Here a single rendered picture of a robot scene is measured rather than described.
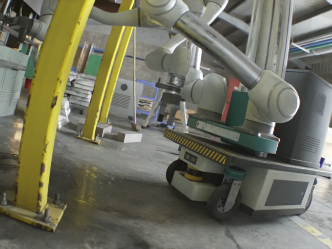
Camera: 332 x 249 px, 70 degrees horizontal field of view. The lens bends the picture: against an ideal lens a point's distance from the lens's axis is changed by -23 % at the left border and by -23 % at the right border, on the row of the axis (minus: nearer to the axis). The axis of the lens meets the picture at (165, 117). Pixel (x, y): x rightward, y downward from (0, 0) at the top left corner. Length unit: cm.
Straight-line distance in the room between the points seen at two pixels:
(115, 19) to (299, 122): 104
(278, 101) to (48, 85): 77
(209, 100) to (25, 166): 113
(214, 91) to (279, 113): 68
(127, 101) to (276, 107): 498
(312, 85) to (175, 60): 78
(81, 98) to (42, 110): 379
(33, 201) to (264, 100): 88
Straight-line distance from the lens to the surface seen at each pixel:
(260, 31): 181
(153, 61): 159
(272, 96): 106
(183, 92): 178
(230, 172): 128
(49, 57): 83
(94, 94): 250
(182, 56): 149
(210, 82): 168
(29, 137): 85
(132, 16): 128
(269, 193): 138
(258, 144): 125
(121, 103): 586
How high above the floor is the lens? 44
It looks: 2 degrees down
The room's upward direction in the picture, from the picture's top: 15 degrees clockwise
